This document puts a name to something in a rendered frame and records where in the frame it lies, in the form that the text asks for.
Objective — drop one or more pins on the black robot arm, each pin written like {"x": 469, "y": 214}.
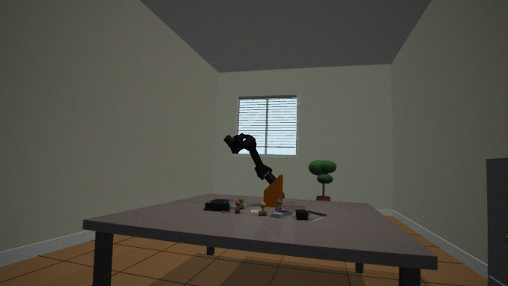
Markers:
{"x": 249, "y": 144}

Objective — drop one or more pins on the yellow rubber stamp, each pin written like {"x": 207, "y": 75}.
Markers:
{"x": 262, "y": 213}

